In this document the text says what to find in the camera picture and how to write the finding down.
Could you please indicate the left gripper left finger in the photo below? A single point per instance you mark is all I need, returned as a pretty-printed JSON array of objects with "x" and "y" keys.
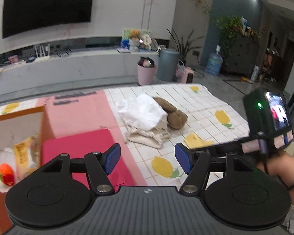
[{"x": 99, "y": 166}]

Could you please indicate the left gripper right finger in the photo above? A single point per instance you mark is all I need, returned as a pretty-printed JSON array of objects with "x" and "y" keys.
[{"x": 196, "y": 165}]

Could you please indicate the yellow cloth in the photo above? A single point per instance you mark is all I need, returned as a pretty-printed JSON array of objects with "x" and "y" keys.
[{"x": 193, "y": 141}]

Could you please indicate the brown plush toy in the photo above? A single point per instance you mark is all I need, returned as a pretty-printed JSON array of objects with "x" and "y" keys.
[{"x": 176, "y": 119}]

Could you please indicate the beige drawstring bag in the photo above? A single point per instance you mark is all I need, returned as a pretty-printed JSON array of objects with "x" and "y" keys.
[{"x": 153, "y": 138}]

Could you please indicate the white cloth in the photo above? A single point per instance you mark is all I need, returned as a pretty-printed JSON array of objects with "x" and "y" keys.
[{"x": 141, "y": 112}]

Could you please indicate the yellow wet wipes pack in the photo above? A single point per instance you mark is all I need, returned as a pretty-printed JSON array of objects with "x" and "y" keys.
[{"x": 27, "y": 156}]

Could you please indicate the orange cardboard box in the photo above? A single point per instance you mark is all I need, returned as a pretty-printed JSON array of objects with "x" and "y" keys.
[{"x": 22, "y": 132}]

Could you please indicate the orange crochet strawberry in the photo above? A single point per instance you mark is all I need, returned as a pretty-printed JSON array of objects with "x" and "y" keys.
[{"x": 7, "y": 176}]

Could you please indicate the person right hand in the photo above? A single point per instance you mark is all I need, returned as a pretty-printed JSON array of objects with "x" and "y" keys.
[{"x": 282, "y": 165}]

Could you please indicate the checked lemon tablecloth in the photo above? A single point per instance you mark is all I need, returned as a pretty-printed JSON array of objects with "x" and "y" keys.
[{"x": 87, "y": 122}]

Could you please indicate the blue water bottle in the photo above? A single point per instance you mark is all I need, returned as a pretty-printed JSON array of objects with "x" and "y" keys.
[{"x": 214, "y": 62}]

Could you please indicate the dark cabinet with plants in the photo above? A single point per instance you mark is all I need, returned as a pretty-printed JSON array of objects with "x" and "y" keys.
[{"x": 239, "y": 45}]

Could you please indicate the pink waste bin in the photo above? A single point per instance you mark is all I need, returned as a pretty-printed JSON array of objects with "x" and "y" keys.
[{"x": 146, "y": 69}]

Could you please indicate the grey trash can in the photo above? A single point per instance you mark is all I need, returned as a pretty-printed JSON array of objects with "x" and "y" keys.
[{"x": 167, "y": 64}]

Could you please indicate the potted green plant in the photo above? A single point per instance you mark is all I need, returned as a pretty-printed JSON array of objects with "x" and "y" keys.
[{"x": 184, "y": 46}]

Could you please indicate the white router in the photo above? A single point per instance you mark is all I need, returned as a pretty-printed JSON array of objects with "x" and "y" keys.
[{"x": 42, "y": 52}]

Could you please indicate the teddy bear decoration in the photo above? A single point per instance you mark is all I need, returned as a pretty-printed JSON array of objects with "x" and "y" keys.
[{"x": 136, "y": 40}]

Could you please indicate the black wall television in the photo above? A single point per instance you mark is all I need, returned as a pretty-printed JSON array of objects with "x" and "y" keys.
[{"x": 25, "y": 15}]

